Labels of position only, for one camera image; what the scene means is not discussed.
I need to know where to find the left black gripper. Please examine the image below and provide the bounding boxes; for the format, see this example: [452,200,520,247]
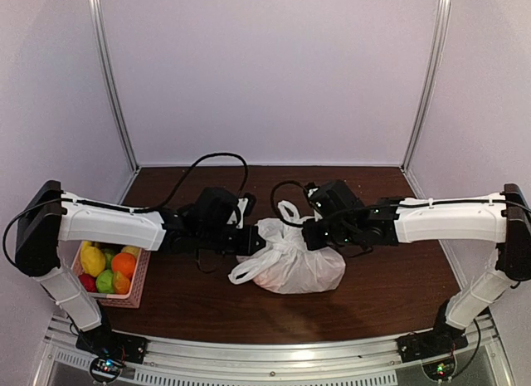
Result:
[198,224,266,256]

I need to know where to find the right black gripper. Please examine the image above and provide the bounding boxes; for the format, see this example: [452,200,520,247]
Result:
[302,218,358,252]

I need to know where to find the white plastic bag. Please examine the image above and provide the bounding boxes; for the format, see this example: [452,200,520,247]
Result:
[228,217,346,295]

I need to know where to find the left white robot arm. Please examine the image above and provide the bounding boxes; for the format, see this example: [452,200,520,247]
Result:
[12,180,266,356]

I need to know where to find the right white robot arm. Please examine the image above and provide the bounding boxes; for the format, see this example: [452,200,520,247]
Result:
[302,180,530,354]

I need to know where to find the pale yellow fruit toy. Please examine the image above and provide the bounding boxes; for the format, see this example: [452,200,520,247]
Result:
[120,246,141,258]

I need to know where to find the orange fruit in basket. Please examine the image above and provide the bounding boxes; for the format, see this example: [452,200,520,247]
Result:
[111,252,136,279]

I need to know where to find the yellow orange fruit toy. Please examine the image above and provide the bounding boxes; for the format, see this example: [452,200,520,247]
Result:
[112,271,131,295]

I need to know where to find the red fruit toy in basket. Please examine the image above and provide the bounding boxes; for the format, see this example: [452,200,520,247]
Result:
[79,273,98,293]

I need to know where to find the pink perforated basket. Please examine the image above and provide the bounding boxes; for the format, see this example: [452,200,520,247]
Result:
[71,241,150,309]

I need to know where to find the light green apple toy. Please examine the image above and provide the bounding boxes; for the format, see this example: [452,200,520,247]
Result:
[95,270,114,294]

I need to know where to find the yellow lemon toy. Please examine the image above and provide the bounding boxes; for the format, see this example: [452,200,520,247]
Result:
[80,241,106,277]

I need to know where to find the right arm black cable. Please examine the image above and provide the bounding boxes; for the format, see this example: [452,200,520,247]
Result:
[270,180,308,225]

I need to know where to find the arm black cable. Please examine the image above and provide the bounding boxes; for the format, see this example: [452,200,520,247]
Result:
[2,152,250,275]
[270,180,308,225]

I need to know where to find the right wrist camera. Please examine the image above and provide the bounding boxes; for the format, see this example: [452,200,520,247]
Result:
[304,182,330,208]

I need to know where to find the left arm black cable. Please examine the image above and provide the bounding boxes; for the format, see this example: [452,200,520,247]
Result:
[2,152,250,275]

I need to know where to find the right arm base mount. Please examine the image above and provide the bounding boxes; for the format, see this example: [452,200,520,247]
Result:
[396,330,469,384]

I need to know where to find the front aluminium rail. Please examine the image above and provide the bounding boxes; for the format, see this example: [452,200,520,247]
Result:
[29,315,516,385]

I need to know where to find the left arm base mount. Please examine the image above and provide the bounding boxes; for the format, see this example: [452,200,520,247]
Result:
[70,318,148,385]

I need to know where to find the left aluminium frame post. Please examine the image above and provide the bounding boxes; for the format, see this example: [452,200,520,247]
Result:
[88,0,139,173]

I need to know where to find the aluminium frame post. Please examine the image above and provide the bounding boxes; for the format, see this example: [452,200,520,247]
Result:
[88,0,139,173]
[401,0,452,173]

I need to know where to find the right aluminium frame post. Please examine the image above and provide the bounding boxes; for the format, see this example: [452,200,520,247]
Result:
[401,0,452,173]

